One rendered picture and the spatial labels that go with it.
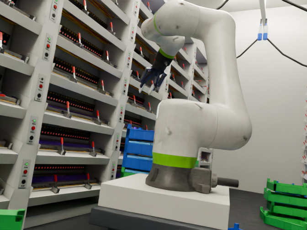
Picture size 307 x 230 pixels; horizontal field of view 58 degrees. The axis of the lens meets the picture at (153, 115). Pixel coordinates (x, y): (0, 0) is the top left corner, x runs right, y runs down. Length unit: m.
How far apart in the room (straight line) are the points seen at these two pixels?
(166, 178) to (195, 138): 0.13
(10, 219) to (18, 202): 0.44
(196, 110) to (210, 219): 0.28
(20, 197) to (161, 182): 0.79
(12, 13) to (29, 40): 0.17
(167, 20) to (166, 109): 0.36
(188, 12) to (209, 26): 0.09
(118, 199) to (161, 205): 0.11
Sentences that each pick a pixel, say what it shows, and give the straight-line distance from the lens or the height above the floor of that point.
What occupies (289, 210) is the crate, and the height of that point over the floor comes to 0.11.
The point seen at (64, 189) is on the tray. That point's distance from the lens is 1.61.
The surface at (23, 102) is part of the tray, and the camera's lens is 1.34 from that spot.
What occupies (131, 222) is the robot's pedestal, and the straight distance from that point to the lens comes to 0.68.
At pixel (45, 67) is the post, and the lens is 1.39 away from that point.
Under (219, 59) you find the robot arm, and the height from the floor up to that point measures 0.75.
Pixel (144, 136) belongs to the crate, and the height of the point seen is 0.50.
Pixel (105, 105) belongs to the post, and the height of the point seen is 0.69.
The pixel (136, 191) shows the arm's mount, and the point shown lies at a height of 0.33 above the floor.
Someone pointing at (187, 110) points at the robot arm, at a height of 0.55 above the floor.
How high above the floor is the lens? 0.44
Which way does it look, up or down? 7 degrees up
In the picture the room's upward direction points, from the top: 7 degrees clockwise
